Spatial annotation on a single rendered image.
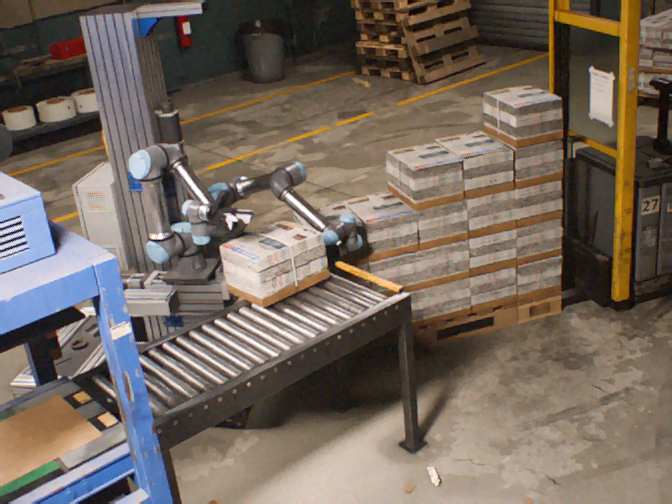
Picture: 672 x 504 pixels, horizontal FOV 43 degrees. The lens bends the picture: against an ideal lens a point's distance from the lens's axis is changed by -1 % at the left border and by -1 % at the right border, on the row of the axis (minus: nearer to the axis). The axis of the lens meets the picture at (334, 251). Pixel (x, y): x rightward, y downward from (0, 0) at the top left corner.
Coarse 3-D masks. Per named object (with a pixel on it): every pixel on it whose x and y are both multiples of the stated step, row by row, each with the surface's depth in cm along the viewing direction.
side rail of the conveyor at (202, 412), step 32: (352, 320) 356; (384, 320) 365; (288, 352) 337; (320, 352) 345; (224, 384) 321; (256, 384) 326; (288, 384) 337; (160, 416) 305; (192, 416) 310; (224, 416) 320; (160, 448) 304
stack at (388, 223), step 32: (384, 192) 479; (512, 192) 463; (384, 224) 445; (416, 224) 452; (448, 224) 458; (480, 224) 464; (352, 256) 446; (416, 256) 458; (448, 256) 464; (480, 256) 471; (512, 256) 477; (384, 288) 460; (448, 288) 473; (480, 288) 479; (512, 288) 486; (416, 320) 474; (512, 320) 494; (352, 352) 468
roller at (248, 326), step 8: (232, 312) 373; (232, 320) 369; (240, 320) 366; (248, 320) 365; (240, 328) 365; (248, 328) 361; (256, 328) 358; (256, 336) 357; (264, 336) 353; (272, 336) 350; (272, 344) 348; (280, 344) 345; (288, 344) 343
